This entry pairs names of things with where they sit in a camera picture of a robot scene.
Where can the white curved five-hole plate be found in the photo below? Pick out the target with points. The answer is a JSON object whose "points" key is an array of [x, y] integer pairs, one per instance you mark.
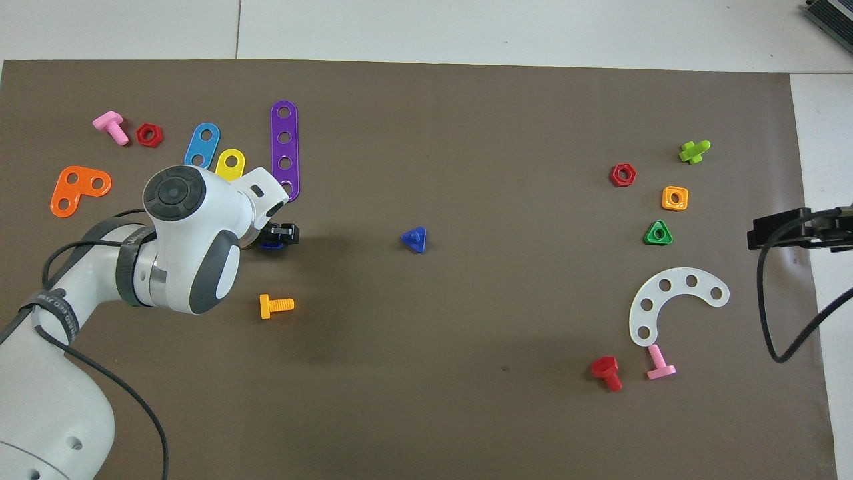
{"points": [[678, 282]]}

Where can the orange plastic screw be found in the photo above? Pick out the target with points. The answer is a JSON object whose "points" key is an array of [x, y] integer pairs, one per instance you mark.
{"points": [[270, 306]]}

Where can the orange heart three-hole plate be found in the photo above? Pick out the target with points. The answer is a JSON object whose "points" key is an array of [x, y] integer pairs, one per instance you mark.
{"points": [[80, 190]]}

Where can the brown table mat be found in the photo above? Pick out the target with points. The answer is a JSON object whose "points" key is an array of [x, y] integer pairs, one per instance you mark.
{"points": [[466, 133]]}

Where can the red hexagon plastic nut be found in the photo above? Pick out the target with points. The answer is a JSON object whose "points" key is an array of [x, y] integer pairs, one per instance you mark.
{"points": [[141, 135], [614, 175]]}

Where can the yellow three-hole plastic plate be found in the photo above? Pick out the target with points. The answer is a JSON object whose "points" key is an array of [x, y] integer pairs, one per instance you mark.
{"points": [[220, 162]]}

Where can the green triangle plastic nut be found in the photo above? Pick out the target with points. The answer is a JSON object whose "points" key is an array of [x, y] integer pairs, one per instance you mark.
{"points": [[650, 238]]}

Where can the blue square plastic nut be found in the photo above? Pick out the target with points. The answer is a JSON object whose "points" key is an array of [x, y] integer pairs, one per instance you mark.
{"points": [[270, 246]]}

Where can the grey ribbed device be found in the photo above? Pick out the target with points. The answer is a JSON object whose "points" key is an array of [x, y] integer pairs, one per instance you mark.
{"points": [[833, 16]]}

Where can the small pink plastic screw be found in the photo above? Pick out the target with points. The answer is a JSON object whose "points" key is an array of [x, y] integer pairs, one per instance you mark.
{"points": [[660, 370]]}

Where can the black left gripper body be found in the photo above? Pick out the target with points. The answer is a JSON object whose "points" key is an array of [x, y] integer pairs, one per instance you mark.
{"points": [[266, 234]]}

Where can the blue triangle-head plastic screw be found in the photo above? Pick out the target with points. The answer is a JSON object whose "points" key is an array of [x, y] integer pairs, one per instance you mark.
{"points": [[414, 238]]}

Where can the orange square plastic nut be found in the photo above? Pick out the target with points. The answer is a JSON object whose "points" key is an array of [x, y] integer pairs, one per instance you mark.
{"points": [[666, 198]]}

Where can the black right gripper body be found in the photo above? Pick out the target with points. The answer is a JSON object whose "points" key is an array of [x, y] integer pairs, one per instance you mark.
{"points": [[836, 230]]}

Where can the large pink plastic screw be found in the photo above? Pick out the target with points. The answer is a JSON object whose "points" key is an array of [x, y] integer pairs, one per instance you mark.
{"points": [[110, 122]]}

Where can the blue two-hole plastic plate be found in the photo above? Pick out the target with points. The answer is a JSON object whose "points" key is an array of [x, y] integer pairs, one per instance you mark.
{"points": [[202, 147]]}

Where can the lime cross-head plastic screw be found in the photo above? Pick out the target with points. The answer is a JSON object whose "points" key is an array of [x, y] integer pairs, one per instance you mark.
{"points": [[692, 153]]}

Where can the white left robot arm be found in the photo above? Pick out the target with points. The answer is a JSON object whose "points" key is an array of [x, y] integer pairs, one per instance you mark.
{"points": [[200, 266]]}

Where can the purple four-hole plastic plate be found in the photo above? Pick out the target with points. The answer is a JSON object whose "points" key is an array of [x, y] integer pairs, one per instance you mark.
{"points": [[285, 124]]}

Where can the red plastic screw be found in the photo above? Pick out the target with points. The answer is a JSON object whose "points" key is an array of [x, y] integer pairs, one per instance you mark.
{"points": [[605, 368]]}

